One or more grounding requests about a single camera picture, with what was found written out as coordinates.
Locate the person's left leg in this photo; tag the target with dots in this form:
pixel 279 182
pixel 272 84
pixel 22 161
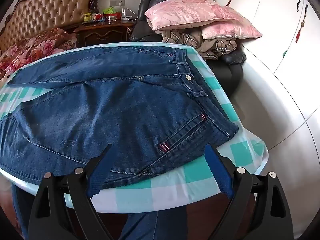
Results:
pixel 18 205

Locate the red floral quilt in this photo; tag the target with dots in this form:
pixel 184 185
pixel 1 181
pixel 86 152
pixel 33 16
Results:
pixel 32 45

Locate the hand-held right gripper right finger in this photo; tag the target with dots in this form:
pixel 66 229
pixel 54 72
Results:
pixel 217 170

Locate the blue denim pants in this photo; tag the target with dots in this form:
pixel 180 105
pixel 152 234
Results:
pixel 100 105

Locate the teal checked tablecloth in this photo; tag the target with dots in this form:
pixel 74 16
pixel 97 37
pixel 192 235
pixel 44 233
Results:
pixel 175 180

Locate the large pink pillow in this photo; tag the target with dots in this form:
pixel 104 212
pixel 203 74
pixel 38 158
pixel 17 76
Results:
pixel 190 10

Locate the person's right leg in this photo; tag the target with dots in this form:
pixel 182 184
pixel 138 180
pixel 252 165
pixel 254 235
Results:
pixel 150 225

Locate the brown plaid blanket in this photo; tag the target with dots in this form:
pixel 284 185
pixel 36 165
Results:
pixel 185 40

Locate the tufted leather headboard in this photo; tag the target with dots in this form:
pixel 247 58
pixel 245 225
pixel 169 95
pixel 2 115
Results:
pixel 50 12

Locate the black leather armchair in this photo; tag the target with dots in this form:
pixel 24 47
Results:
pixel 225 75

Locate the yellow jar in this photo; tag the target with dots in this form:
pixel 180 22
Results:
pixel 87 17

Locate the person's leg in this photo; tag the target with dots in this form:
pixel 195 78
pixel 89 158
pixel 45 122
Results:
pixel 150 225
pixel 18 205

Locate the white power strip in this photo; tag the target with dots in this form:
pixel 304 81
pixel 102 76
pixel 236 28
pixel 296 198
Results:
pixel 128 18

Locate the small pink pillow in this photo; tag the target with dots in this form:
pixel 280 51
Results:
pixel 232 31

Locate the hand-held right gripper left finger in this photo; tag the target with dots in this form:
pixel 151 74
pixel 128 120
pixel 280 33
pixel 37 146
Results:
pixel 100 172

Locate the white wardrobe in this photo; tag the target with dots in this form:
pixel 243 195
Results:
pixel 275 17

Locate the dark wooden nightstand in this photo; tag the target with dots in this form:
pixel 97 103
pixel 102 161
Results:
pixel 105 33

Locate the green plastic bag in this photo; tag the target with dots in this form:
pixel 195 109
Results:
pixel 108 10

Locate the wall socket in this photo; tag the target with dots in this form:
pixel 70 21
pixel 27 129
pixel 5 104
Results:
pixel 117 3

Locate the white charger plug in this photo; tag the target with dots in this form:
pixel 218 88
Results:
pixel 124 12

